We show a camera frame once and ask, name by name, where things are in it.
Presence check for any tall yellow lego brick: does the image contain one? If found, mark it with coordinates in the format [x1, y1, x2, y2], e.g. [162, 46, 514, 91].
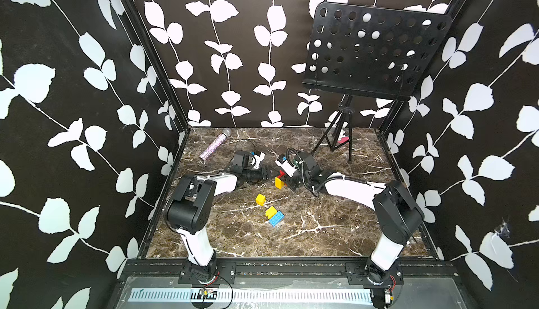
[275, 177, 285, 190]

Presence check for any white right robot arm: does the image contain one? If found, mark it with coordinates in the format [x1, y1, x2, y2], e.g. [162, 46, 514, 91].
[281, 169, 425, 280]

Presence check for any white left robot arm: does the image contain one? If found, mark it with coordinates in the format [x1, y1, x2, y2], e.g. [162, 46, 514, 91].
[164, 165, 279, 269]

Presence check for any small yellow lego brick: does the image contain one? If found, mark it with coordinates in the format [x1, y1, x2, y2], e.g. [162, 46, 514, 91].
[255, 194, 266, 206]

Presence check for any yellow lego brick beside blue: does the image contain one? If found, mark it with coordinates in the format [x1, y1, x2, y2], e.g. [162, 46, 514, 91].
[265, 207, 278, 220]

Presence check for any light blue lego brick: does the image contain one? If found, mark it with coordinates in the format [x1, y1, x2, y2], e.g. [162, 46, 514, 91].
[268, 211, 284, 227]

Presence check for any pink object behind stand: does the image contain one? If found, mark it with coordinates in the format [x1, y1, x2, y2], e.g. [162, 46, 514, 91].
[338, 136, 350, 144]

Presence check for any purple rhinestone microphone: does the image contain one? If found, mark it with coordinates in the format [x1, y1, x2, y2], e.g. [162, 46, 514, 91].
[199, 128, 232, 162]

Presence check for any white perforated strip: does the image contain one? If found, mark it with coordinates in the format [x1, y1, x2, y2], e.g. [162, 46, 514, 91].
[127, 288, 373, 306]

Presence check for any black perforated music stand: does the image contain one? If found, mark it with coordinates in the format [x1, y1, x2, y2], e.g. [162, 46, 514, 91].
[302, 2, 453, 150]

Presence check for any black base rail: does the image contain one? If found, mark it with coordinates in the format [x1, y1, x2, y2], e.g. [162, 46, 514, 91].
[120, 257, 458, 287]

